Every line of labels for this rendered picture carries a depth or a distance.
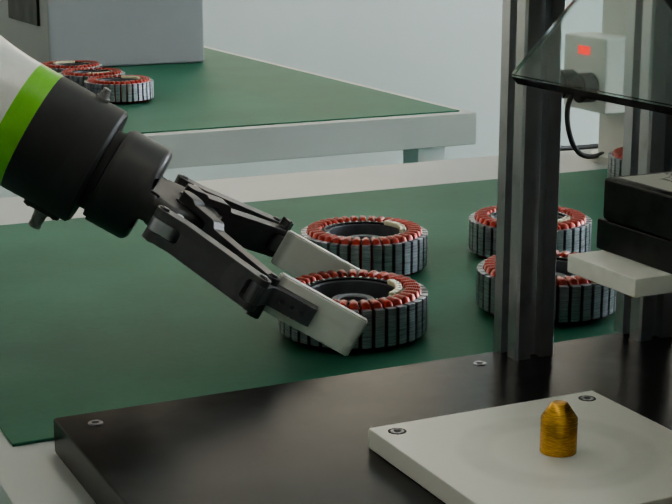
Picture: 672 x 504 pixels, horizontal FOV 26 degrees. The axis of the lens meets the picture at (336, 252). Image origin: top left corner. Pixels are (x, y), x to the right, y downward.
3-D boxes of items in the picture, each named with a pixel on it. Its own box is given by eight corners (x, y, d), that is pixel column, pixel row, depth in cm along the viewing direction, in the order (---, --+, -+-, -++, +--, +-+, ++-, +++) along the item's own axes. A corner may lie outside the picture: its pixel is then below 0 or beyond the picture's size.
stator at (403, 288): (275, 355, 104) (274, 304, 103) (281, 312, 115) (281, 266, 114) (431, 355, 104) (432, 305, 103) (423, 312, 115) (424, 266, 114)
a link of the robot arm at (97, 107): (55, 73, 100) (79, 59, 109) (-21, 217, 103) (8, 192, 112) (132, 117, 101) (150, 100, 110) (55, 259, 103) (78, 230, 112)
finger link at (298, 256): (269, 262, 115) (270, 260, 115) (346, 305, 115) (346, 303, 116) (288, 230, 114) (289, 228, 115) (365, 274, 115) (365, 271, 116)
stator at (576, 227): (442, 251, 135) (443, 212, 134) (524, 234, 142) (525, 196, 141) (534, 274, 127) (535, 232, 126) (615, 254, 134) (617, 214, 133)
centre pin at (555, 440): (552, 460, 76) (554, 410, 75) (532, 447, 78) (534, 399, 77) (583, 454, 77) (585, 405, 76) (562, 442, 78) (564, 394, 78)
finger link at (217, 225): (193, 192, 107) (180, 188, 105) (289, 272, 100) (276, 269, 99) (168, 237, 107) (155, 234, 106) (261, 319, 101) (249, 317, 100)
